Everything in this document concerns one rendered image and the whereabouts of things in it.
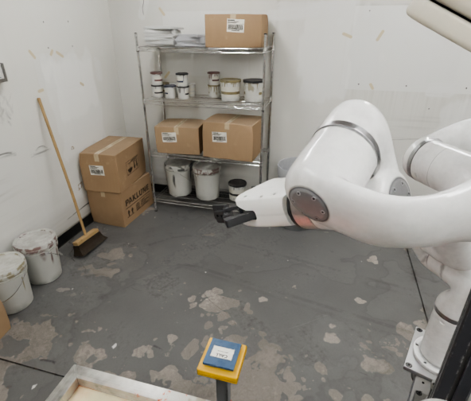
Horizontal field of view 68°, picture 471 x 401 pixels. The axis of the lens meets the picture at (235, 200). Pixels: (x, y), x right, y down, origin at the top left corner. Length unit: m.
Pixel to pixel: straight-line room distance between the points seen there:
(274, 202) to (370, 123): 0.17
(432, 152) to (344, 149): 0.40
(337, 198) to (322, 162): 0.04
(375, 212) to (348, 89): 3.38
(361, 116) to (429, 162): 0.35
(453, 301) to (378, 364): 1.68
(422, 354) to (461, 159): 0.56
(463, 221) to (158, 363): 2.26
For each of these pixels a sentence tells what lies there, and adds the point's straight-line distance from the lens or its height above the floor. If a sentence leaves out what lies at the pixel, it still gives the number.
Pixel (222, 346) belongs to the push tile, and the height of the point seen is 0.97.
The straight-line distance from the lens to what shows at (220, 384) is 1.30.
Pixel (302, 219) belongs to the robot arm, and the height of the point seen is 1.67.
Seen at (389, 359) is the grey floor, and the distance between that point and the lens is 2.63.
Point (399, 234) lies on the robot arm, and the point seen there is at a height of 1.74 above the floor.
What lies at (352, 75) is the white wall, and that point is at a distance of 3.67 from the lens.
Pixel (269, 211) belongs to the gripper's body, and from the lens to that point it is 0.49.
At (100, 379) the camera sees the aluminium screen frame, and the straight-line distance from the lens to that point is 1.19.
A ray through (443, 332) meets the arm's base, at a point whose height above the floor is 1.26.
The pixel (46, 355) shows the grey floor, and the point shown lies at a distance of 2.75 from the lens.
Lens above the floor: 1.90
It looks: 27 degrees down
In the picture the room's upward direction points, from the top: straight up
